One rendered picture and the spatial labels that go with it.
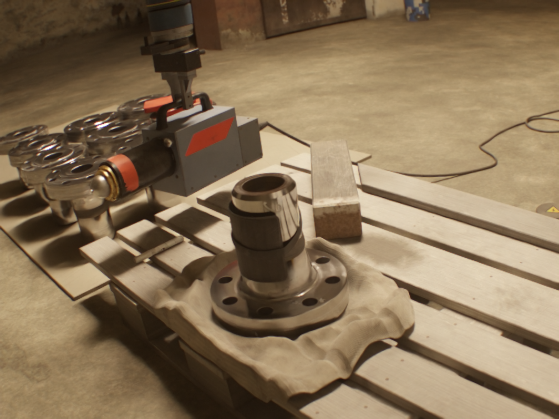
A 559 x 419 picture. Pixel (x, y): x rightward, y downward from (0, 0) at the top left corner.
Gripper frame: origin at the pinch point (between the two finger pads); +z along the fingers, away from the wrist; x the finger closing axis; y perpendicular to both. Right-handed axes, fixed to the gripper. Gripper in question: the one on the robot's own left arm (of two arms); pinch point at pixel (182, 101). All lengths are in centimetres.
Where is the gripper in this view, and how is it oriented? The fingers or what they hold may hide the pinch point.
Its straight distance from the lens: 153.4
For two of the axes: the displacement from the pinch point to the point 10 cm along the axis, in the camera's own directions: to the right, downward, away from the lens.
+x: -7.8, -1.8, 6.0
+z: 1.2, 9.0, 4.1
